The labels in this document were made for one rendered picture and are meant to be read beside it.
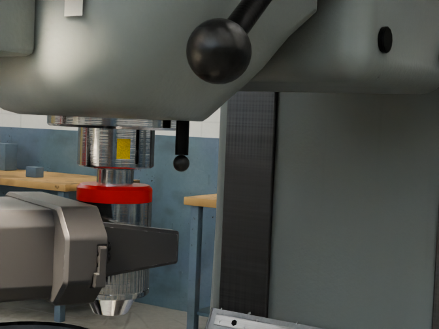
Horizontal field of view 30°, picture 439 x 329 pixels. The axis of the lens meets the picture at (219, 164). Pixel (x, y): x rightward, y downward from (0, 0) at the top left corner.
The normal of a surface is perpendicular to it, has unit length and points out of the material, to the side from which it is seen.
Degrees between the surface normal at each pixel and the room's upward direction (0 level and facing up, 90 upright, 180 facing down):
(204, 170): 90
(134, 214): 90
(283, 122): 90
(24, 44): 90
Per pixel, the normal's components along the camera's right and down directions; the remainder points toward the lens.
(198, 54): -0.62, 0.17
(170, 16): 0.43, 0.48
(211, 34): -0.24, -0.38
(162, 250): 0.54, 0.07
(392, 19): 0.84, 0.06
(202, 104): 0.68, 0.61
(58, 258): -0.84, -0.02
